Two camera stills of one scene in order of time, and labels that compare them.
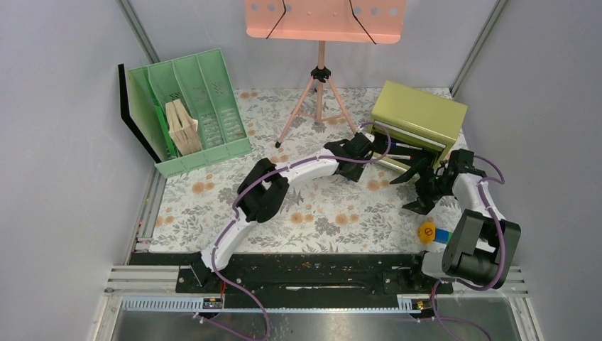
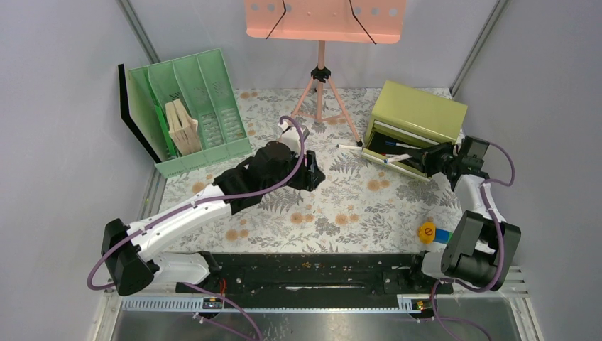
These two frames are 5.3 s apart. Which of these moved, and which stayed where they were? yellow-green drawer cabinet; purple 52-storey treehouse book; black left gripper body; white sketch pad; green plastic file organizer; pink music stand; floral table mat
Moved: black left gripper body
Stayed: floral table mat; pink music stand; purple 52-storey treehouse book; white sketch pad; green plastic file organizer; yellow-green drawer cabinet
